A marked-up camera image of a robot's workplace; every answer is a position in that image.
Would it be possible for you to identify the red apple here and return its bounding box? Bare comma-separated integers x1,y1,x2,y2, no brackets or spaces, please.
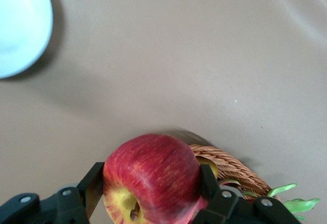
102,133,209,224

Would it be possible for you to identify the pink dragon fruit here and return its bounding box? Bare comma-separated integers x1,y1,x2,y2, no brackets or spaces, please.
218,177,321,222

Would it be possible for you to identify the light blue plate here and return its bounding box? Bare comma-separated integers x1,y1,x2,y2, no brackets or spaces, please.
0,0,54,79

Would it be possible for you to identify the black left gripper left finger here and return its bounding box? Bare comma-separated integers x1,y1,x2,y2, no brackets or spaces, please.
0,162,105,224

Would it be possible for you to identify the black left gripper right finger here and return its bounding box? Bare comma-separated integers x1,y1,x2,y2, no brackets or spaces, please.
194,164,302,224

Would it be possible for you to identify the brown wicker basket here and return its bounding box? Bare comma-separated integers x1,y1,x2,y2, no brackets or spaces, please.
188,144,282,204

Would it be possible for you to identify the brown table mat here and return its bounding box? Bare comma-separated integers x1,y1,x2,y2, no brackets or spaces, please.
0,0,327,224

